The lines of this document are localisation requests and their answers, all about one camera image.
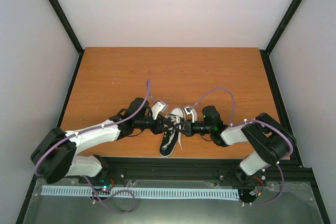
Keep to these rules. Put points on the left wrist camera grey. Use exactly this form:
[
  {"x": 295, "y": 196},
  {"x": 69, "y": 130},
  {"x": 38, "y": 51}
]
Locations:
[{"x": 158, "y": 108}]

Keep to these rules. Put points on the right black frame post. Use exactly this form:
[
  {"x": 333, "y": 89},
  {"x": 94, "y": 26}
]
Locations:
[{"x": 291, "y": 10}]

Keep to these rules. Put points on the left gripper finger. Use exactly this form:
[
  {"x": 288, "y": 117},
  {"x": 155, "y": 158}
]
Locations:
[
  {"x": 168, "y": 121},
  {"x": 164, "y": 130}
]

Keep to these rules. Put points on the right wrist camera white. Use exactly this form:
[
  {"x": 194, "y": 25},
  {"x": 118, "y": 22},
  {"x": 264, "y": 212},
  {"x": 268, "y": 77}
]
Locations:
[{"x": 189, "y": 110}]

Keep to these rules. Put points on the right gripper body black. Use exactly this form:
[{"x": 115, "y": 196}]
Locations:
[{"x": 192, "y": 131}]

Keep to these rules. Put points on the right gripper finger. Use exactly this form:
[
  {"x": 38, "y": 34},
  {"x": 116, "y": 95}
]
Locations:
[
  {"x": 180, "y": 130},
  {"x": 182, "y": 123}
]

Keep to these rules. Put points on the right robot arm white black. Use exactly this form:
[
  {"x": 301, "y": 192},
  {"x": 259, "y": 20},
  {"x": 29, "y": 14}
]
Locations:
[{"x": 271, "y": 142}]

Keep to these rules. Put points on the black frame post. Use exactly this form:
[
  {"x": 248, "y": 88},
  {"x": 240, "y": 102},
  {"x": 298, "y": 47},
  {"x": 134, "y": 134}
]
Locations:
[
  {"x": 55, "y": 4},
  {"x": 291, "y": 10}
]

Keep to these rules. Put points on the black white sneaker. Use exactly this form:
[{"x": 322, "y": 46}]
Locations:
[{"x": 178, "y": 111}]

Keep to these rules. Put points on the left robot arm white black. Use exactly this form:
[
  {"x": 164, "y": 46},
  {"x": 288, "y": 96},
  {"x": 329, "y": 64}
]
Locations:
[{"x": 59, "y": 153}]

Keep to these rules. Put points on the white shoelace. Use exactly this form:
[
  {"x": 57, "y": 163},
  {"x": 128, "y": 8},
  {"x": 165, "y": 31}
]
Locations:
[{"x": 170, "y": 140}]

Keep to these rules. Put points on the left black frame post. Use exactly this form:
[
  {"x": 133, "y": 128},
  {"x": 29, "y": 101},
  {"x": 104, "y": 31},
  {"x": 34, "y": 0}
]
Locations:
[{"x": 55, "y": 4}]

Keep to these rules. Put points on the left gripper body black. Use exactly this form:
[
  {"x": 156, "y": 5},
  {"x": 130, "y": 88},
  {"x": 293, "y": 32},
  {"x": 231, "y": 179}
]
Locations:
[{"x": 139, "y": 124}]

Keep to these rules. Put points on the black aluminium frame rail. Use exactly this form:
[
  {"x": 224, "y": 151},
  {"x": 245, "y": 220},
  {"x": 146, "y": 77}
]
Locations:
[{"x": 225, "y": 172}]

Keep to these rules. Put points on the light blue cable duct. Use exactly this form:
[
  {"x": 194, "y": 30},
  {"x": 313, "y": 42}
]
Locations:
[{"x": 147, "y": 193}]

